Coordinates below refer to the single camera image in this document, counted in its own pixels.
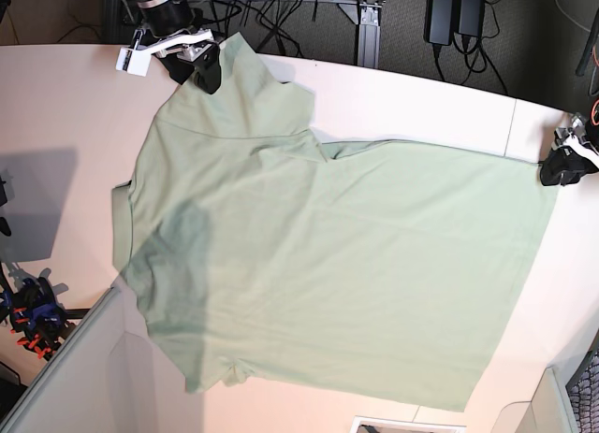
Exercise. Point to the grey partition panel right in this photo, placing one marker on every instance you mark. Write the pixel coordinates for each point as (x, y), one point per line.
(549, 410)

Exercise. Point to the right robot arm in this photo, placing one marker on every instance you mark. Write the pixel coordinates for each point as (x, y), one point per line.
(172, 32)

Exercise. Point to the grey partition panel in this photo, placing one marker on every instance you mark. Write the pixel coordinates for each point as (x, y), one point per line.
(549, 410)
(72, 393)

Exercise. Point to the grey partition panel left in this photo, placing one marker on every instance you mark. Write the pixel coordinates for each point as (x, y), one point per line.
(72, 393)

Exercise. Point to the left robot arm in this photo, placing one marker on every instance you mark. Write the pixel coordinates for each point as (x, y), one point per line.
(574, 151)

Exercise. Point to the light green T-shirt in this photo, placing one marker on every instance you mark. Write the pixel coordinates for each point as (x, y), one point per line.
(386, 269)

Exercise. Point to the aluminium frame post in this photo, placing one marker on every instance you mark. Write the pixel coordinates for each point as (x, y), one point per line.
(366, 16)

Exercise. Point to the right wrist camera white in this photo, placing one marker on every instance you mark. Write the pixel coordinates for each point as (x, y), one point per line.
(133, 62)

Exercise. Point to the clamps with orange handles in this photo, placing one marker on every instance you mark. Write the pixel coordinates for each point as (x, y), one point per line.
(34, 313)

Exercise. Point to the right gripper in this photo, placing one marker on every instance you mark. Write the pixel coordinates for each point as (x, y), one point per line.
(199, 48)

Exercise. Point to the black mesh chair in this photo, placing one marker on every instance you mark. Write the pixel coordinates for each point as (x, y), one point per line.
(582, 391)

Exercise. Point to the white tray at bottom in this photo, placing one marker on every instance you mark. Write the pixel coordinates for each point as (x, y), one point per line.
(369, 424)

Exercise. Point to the black power brick pair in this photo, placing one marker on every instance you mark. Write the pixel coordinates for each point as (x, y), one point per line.
(445, 18)

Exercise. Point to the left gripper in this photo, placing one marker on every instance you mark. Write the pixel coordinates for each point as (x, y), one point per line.
(574, 153)

